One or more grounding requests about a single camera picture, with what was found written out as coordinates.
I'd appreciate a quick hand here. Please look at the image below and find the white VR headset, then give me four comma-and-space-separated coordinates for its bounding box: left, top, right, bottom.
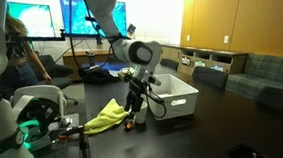
6, 82, 71, 155

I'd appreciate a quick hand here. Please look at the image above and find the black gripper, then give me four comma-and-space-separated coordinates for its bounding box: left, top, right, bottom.
124, 75, 151, 122

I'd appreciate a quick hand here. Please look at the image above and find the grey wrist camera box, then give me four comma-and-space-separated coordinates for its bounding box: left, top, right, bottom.
147, 74, 164, 87

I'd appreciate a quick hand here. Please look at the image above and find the black camera on stand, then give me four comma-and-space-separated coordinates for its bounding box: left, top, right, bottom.
83, 15, 107, 46

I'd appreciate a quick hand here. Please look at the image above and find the wall display screen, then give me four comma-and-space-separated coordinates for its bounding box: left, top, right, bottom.
4, 0, 58, 40
56, 0, 131, 41

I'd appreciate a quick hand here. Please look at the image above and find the white plastic storage box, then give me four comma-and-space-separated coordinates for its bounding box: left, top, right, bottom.
138, 71, 201, 124

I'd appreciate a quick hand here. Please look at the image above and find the box in cabinet shelf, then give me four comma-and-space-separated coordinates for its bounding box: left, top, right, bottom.
209, 64, 226, 73
181, 56, 191, 66
194, 60, 207, 68

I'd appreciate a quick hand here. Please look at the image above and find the dark wall control panel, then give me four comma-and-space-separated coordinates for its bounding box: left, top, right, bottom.
127, 23, 137, 35

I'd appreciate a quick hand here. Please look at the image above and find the green plaid sofa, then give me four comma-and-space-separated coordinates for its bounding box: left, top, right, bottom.
224, 50, 283, 115

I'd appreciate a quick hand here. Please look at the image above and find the wooden sideboard cabinet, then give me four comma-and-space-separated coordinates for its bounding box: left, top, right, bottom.
158, 43, 250, 80

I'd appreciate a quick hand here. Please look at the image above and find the small dark device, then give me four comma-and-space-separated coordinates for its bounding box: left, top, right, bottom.
84, 50, 96, 67

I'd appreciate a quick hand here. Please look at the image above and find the low wooden bench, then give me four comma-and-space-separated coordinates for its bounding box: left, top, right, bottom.
61, 46, 117, 76

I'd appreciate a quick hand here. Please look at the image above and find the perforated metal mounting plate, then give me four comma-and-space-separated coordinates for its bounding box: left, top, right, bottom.
39, 110, 92, 158

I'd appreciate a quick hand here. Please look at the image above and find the yellow-green microfibre cloth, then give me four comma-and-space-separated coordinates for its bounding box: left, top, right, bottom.
82, 95, 131, 138

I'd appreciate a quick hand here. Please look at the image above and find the orange ring with white band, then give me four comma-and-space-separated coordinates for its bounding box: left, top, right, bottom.
123, 118, 136, 132

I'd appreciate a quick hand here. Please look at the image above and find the black rolling office chair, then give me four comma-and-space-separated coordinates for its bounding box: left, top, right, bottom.
33, 53, 83, 107

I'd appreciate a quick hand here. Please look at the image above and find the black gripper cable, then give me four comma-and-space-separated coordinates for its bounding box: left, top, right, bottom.
59, 0, 175, 121

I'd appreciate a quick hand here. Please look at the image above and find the black fabric bundle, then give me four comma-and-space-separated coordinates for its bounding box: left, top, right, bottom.
77, 66, 121, 86

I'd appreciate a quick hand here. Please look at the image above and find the black clamp stand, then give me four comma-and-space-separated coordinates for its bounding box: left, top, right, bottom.
50, 122, 94, 158

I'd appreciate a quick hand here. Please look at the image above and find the person with long hair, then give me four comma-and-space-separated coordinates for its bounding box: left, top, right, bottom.
0, 13, 59, 102

